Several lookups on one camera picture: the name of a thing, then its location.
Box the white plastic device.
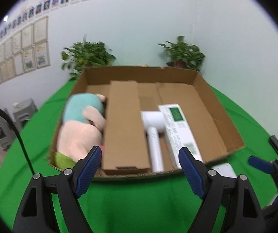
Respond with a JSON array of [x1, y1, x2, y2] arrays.
[[212, 163, 237, 178]]

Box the white green printed box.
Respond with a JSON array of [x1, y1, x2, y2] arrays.
[[158, 104, 203, 169]]

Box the white hair dryer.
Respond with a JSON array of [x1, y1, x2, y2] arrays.
[[141, 111, 165, 173]]

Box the long brown cardboard carton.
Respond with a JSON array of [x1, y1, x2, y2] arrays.
[[101, 81, 151, 175]]

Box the pink plush doll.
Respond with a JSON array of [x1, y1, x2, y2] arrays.
[[54, 93, 107, 170]]

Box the large open cardboard box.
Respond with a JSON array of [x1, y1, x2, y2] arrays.
[[48, 66, 246, 181]]

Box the grey stacked stools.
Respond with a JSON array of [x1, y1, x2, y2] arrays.
[[0, 98, 38, 151]]

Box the left potted green plant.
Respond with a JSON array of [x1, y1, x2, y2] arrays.
[[61, 35, 116, 81]]

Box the potted green plant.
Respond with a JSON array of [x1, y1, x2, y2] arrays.
[[158, 36, 205, 72], [61, 35, 116, 81]]

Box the right potted green plant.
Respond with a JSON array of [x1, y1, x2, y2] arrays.
[[158, 36, 205, 72]]

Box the black cable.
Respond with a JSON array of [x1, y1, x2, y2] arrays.
[[0, 99, 36, 175]]

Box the framed certificates on wall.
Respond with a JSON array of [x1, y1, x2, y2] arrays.
[[0, 16, 51, 85]]

